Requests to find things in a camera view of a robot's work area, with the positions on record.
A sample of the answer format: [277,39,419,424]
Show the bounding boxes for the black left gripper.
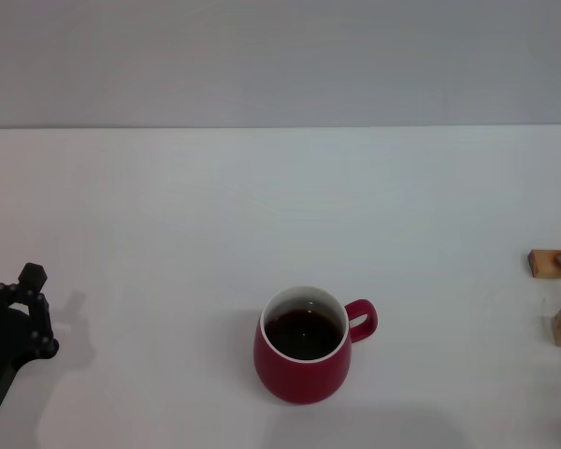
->
[0,262,60,436]

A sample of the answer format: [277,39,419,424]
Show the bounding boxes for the dark brown coffee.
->
[265,308,344,361]

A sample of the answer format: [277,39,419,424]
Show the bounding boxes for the red ceramic mug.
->
[253,284,380,406]

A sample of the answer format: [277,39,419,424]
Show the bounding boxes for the wooden block with orange stain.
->
[527,249,561,281]

